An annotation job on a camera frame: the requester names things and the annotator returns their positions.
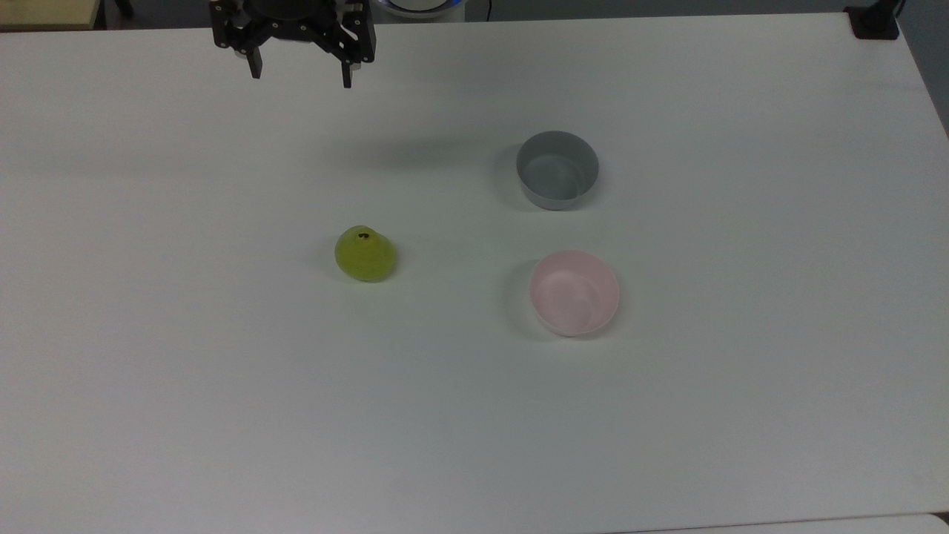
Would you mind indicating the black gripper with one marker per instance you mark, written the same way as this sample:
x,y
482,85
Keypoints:
x,y
293,11

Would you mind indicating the green pear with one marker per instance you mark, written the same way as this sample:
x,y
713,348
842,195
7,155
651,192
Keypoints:
x,y
363,259

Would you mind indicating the grey bowl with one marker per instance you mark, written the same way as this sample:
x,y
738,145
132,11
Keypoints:
x,y
556,170

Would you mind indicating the pink bowl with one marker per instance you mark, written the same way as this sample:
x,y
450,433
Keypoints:
x,y
574,297

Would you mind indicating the light wooden shelf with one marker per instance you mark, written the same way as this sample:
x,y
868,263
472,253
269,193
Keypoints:
x,y
44,13

